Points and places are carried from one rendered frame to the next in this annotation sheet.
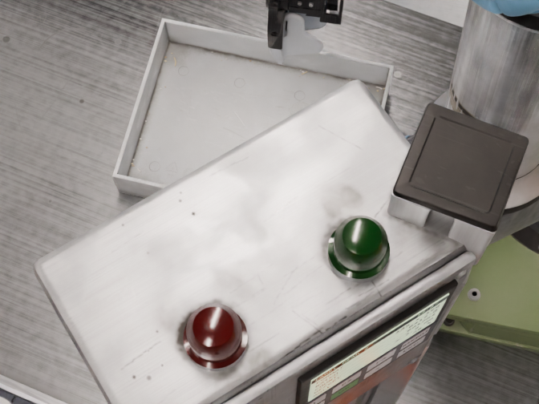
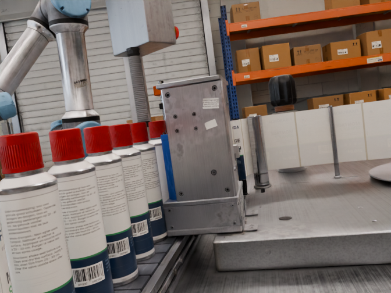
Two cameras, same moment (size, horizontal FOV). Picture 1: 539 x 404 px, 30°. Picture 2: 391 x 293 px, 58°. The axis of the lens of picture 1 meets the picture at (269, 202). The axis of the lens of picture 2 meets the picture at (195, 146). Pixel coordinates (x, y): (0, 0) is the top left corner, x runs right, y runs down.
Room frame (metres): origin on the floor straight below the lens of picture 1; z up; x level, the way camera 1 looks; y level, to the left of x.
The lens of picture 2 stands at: (0.25, 1.00, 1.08)
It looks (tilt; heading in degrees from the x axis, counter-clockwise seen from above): 4 degrees down; 258
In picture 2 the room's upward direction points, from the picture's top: 8 degrees counter-clockwise
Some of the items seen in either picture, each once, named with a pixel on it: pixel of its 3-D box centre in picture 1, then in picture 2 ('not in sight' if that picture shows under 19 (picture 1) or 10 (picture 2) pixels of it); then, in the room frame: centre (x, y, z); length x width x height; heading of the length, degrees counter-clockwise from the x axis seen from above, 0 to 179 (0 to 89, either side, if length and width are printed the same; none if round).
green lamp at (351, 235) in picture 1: (360, 244); not in sight; (0.14, -0.04, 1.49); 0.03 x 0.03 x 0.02
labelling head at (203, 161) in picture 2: not in sight; (201, 154); (0.10, 0.36, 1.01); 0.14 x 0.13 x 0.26; 67
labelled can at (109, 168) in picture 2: not in sight; (107, 203); (0.27, 0.52, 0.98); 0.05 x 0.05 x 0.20
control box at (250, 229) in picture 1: (263, 316); (140, 15); (0.14, 0.00, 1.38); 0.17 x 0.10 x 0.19; 122
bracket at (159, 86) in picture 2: not in sight; (194, 84); (0.10, 0.37, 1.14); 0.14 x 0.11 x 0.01; 67
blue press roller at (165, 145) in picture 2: not in sight; (175, 175); (0.16, 0.38, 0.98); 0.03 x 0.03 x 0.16
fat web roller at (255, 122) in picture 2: not in sight; (258, 151); (-0.10, 0.14, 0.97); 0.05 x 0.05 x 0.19
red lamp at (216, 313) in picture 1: (214, 333); not in sight; (0.10, 0.02, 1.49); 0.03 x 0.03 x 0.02
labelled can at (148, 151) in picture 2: not in sight; (145, 181); (0.21, 0.39, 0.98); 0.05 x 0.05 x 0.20
